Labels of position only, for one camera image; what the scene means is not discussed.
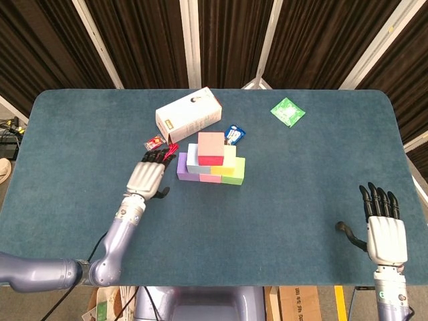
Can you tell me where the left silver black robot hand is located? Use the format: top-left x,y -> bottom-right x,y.
124,147 -> 177,200

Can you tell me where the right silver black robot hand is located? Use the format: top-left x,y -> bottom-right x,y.
335,181 -> 409,268

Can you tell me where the purple foam cube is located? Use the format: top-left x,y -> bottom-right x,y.
176,152 -> 202,183

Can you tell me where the light blue foam cube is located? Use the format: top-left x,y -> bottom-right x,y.
185,142 -> 212,176

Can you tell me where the red foam cube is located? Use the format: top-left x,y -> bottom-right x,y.
197,132 -> 225,167

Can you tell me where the yellow foam cube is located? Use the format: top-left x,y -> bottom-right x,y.
209,145 -> 237,177

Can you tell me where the green foam cube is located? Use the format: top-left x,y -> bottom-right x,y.
221,156 -> 247,186

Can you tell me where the small red candy packet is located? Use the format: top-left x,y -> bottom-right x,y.
143,134 -> 166,153

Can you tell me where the white cardboard carton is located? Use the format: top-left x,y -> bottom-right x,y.
154,86 -> 223,145

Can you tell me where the teal table cloth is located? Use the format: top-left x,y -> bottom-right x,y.
0,88 -> 428,288

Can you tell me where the blue cookie packet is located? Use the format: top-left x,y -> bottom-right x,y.
223,124 -> 247,146

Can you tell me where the brown cardboard box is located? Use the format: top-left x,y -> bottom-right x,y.
263,286 -> 322,321

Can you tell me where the white paper bag green print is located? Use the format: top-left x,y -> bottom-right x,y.
82,286 -> 138,321

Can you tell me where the dark brown curtain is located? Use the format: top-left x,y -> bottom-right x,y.
0,0 -> 428,144

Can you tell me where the blue-grey robot torso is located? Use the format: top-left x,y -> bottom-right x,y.
133,286 -> 267,321

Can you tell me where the black electronics box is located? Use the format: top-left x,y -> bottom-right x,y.
0,132 -> 21,160

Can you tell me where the straw hat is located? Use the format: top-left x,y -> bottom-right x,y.
0,158 -> 13,185

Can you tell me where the green sachet packet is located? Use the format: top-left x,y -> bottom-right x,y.
270,97 -> 306,129

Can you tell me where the white frame pole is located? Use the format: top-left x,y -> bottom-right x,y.
240,0 -> 285,90
179,0 -> 202,90
338,0 -> 411,90
72,0 -> 124,90

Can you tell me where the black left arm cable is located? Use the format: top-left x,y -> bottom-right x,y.
39,232 -> 110,321

